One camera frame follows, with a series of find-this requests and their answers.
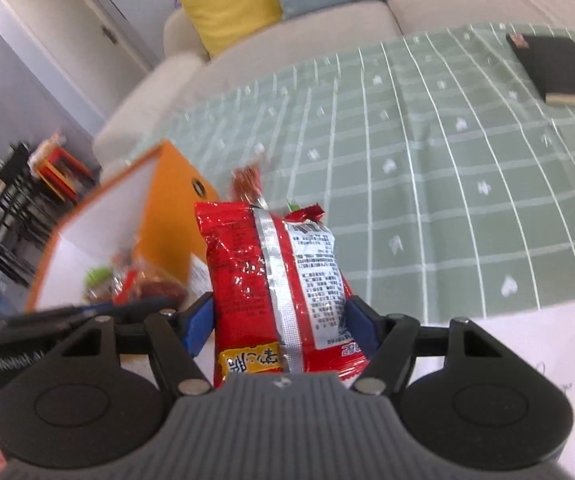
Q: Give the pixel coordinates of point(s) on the large red stick snack packet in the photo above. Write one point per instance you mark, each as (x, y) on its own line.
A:
(152, 287)

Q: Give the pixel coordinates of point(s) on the green snack packet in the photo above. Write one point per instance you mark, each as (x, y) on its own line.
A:
(98, 280)

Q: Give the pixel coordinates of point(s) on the red and yellow stool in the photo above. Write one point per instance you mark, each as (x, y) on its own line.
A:
(62, 165)

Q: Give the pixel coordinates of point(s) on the white door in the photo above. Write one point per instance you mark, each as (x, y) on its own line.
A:
(67, 35)

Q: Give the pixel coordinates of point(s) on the orange storage box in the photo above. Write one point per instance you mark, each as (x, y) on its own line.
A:
(167, 220)

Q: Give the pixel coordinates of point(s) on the white paper sheet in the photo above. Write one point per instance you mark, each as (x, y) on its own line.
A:
(542, 350)

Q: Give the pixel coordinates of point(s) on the red foil snack packet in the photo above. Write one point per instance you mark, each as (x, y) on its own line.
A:
(247, 270)

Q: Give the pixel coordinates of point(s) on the yellow cushion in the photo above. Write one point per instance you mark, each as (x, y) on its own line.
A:
(227, 5)

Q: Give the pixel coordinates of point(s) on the black chairs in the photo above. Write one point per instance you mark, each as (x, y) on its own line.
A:
(12, 210)

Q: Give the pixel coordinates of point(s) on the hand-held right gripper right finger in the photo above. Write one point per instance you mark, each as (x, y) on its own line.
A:
(362, 322)

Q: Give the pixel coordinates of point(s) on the beige sofa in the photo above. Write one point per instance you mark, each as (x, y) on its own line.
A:
(317, 35)

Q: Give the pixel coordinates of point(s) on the brown meat snack packet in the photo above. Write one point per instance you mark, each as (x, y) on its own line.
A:
(247, 182)

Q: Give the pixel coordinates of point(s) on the papers on stool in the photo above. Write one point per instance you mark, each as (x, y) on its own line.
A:
(47, 145)

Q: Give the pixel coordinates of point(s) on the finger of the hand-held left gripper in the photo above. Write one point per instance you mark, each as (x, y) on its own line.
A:
(42, 322)

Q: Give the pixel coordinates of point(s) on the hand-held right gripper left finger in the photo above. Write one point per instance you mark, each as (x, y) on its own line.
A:
(200, 325)

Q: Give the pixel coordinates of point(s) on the black notebook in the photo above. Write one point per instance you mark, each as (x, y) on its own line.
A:
(557, 67)

